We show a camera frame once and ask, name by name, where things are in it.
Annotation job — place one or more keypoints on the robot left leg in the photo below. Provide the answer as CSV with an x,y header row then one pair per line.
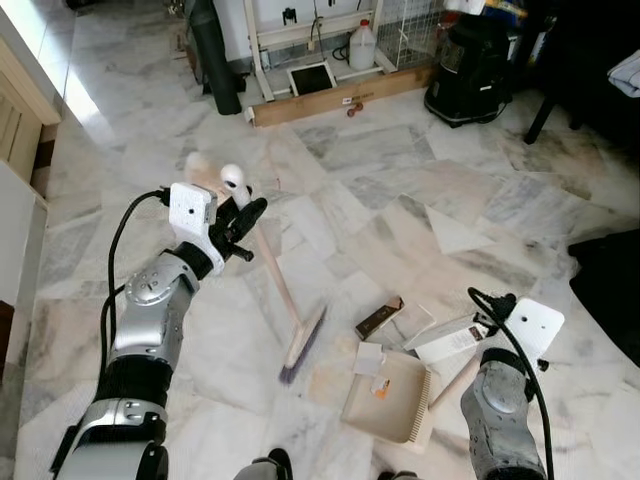
x,y
265,468

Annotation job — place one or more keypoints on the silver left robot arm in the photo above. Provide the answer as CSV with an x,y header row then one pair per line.
x,y
150,310

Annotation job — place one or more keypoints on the beige broom with purple bristles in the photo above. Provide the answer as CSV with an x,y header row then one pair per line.
x,y
301,350

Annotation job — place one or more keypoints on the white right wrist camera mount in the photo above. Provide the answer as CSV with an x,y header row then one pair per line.
x,y
535,328

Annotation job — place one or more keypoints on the robot right leg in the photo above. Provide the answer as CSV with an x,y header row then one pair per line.
x,y
400,475

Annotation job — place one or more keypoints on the pale folded cloth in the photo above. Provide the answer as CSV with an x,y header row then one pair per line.
x,y
625,75

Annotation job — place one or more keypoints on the dark brown flat box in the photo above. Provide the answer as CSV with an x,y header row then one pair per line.
x,y
378,318

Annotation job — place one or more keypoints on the black bag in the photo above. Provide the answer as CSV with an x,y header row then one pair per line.
x,y
610,300

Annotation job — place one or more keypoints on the louvered wooden door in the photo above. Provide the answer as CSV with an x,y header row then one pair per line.
x,y
20,130

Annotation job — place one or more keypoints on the black vacuum cleaner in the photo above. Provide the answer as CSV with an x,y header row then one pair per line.
x,y
468,75

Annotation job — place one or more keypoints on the white toilet paper pack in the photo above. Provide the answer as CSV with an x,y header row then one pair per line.
x,y
465,6

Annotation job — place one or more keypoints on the small reddish brown item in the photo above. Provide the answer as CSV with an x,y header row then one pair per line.
x,y
354,108

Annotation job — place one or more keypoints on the white framed tablet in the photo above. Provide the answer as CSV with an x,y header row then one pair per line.
x,y
312,78

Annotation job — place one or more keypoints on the black chair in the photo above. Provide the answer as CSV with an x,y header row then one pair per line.
x,y
590,60

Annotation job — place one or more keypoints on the white plastic jug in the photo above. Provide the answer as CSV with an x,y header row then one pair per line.
x,y
363,48

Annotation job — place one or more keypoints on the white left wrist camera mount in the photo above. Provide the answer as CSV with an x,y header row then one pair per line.
x,y
192,210

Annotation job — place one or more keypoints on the black rolled mat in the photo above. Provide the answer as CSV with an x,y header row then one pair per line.
x,y
218,60

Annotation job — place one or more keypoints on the robot leg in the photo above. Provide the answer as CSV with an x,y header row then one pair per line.
x,y
400,475
265,468

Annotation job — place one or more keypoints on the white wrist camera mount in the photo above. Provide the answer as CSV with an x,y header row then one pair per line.
x,y
535,328
192,210

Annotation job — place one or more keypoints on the blue and yellow package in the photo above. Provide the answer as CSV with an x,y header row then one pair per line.
x,y
505,10

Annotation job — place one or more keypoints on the white printed carton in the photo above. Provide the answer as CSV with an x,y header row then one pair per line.
x,y
450,340

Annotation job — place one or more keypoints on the long wooden plank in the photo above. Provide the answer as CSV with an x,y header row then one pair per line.
x,y
330,100

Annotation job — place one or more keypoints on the white legged wooden table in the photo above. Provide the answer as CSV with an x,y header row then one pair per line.
x,y
300,35

